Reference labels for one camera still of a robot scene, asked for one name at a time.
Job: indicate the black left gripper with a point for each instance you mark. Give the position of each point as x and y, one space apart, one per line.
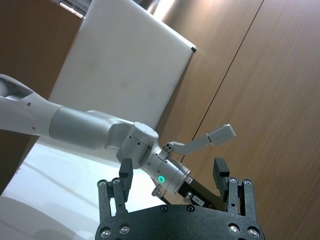
200 192

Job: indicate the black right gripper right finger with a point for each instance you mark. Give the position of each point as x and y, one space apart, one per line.
221 175

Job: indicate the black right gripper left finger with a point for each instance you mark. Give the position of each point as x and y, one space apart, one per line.
126 180

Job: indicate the white table cloth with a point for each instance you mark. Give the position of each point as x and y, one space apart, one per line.
55 190

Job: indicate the large white board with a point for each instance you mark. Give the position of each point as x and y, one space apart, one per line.
120 65

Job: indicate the white slatted air vent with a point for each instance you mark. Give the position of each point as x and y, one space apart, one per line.
75 6

